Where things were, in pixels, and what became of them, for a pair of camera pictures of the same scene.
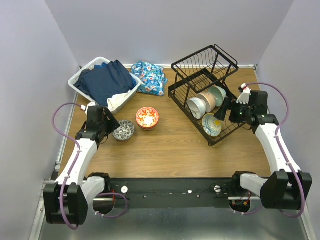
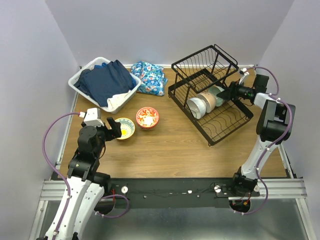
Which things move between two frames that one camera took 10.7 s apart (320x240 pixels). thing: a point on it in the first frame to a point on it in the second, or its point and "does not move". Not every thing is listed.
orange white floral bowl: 147,117 does not move
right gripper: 228,104 to 231,92
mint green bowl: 219,93 does not move
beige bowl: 210,100 does not move
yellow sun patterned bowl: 211,125 to 127,127
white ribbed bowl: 198,106 does not move
